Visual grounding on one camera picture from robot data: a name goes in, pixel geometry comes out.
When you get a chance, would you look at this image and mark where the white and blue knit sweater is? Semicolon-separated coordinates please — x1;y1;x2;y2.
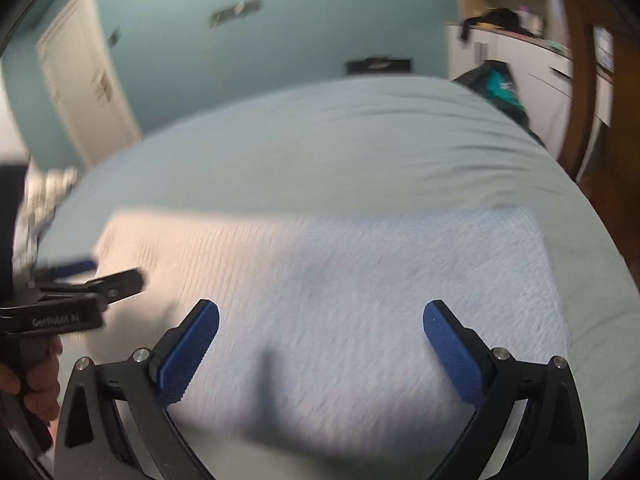
65;205;574;480

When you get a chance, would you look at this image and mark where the bed with light green sheet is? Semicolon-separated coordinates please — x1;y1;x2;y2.
30;75;640;480

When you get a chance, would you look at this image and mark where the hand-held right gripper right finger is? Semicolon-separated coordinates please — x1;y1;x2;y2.
422;299;590;480

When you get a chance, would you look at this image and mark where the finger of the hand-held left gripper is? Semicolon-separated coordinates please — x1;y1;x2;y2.
29;259;99;283
40;268;147;307

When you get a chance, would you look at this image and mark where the person's left hand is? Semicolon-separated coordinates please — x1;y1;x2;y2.
0;335;64;427

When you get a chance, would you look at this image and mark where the brown wooden door frame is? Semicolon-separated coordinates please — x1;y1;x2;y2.
554;0;640;187

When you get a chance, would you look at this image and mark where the black wall box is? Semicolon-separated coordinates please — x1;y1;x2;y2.
346;57;415;75

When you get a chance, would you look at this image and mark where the dark clothes pile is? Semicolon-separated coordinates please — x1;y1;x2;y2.
459;6;524;42

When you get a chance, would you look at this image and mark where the white door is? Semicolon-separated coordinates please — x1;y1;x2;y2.
35;0;144;169

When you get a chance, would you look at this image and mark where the white cabinet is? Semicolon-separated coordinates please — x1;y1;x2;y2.
446;20;614;162

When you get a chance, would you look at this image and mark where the black and teal bag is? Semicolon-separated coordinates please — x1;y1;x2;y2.
451;59;549;149

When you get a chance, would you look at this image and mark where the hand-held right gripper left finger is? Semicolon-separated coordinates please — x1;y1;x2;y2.
52;298;221;480

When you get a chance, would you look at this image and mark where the white braided blanket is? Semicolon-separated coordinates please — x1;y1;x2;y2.
12;166;84;273

